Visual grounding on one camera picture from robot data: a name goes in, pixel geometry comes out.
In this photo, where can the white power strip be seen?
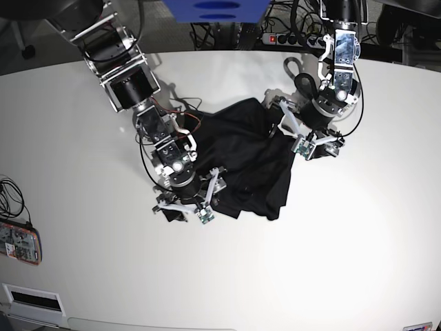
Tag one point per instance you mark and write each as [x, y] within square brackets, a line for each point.
[283, 39]

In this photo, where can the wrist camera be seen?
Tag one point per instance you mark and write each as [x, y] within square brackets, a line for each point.
[205, 215]
[304, 148]

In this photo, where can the black chair caster wheel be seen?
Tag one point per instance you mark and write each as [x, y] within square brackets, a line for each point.
[28, 52]

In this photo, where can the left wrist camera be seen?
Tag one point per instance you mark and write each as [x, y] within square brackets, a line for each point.
[304, 148]

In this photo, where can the orange-edged circuit board case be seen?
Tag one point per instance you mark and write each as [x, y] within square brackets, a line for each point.
[20, 241]

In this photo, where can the sticker label at table edge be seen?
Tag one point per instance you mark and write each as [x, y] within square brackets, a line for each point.
[419, 327]

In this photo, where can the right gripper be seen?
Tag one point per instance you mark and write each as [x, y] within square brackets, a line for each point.
[193, 196]

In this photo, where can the black T-shirt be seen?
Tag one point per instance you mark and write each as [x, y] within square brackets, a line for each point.
[253, 156]

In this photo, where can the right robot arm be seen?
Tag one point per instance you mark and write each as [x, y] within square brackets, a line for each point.
[112, 54]

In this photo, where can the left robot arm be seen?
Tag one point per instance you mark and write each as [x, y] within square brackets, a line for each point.
[334, 90]

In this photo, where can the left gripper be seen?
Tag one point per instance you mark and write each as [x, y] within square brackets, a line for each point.
[308, 118]

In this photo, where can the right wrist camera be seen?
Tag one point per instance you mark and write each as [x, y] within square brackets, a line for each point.
[205, 215]

